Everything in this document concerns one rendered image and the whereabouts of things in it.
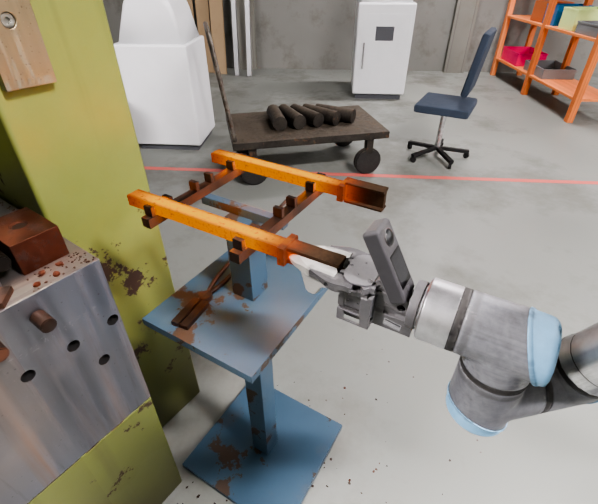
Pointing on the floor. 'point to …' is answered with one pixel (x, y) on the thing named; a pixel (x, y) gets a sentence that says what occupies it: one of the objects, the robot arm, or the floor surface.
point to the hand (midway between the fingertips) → (299, 252)
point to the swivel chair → (458, 107)
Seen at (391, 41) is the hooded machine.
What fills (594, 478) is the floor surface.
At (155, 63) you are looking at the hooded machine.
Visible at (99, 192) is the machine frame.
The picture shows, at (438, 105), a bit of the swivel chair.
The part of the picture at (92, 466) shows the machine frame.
